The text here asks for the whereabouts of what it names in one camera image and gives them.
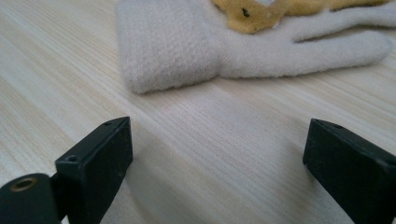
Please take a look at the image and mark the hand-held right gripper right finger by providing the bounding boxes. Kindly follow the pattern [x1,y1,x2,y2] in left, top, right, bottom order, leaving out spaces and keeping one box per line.
[302,118,396,224]

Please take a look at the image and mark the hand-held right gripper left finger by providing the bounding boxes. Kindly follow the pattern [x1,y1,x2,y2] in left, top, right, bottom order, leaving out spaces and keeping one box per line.
[50,116,134,224]

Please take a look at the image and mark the orange and white plush toy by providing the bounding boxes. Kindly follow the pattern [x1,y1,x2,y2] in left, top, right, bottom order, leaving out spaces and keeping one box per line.
[116,0,396,95]

